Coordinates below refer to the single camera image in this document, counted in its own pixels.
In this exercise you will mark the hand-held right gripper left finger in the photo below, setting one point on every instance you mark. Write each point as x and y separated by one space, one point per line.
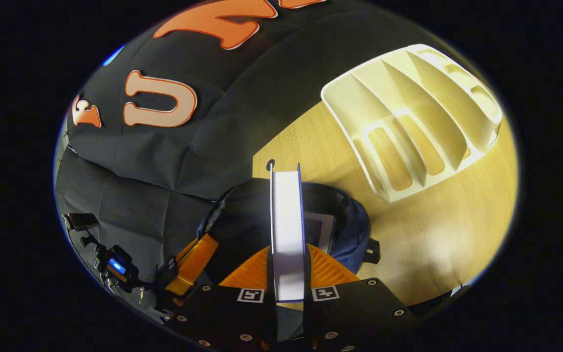
270 322

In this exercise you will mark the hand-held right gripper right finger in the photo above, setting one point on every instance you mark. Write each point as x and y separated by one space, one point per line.
308 322

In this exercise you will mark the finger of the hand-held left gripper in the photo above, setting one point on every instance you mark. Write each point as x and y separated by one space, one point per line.
196 261

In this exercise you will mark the blue schoolbag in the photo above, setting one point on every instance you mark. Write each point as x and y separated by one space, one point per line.
242 220

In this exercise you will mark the blue spine book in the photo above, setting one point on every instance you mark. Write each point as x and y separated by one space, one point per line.
287 234

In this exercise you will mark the white plastic bookshelf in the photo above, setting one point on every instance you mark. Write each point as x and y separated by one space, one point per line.
408 98

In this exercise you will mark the black backdrop cloth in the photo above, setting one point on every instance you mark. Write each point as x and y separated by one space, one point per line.
164 161

